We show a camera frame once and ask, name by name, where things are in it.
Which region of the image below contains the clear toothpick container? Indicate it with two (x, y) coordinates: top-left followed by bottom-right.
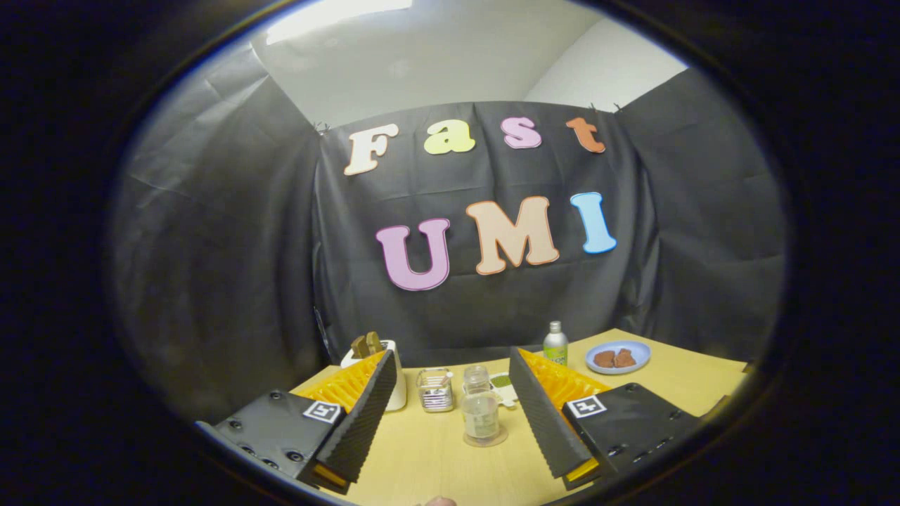
(416, 368), (456, 413)

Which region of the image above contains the white divided dish with beans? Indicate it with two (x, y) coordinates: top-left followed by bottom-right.
(488, 372), (520, 408)

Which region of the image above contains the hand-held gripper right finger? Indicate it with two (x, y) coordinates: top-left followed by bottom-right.
(508, 346), (705, 491)

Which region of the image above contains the green label bottle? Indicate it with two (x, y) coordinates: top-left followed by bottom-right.
(543, 320), (569, 368)

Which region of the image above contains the blue plate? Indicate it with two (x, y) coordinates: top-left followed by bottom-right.
(585, 340), (652, 375)

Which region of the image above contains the black backdrop cloth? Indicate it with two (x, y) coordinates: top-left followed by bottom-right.
(105, 42), (788, 422)

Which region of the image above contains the wooden table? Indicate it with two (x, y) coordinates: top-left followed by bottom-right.
(288, 328), (750, 506)

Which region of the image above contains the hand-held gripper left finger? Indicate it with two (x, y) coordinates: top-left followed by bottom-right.
(211, 349), (398, 495)

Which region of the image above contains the clear plastic juice bottle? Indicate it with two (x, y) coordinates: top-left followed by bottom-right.
(461, 365), (504, 443)

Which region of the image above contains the white toaster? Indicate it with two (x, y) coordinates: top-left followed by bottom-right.
(340, 339), (408, 413)

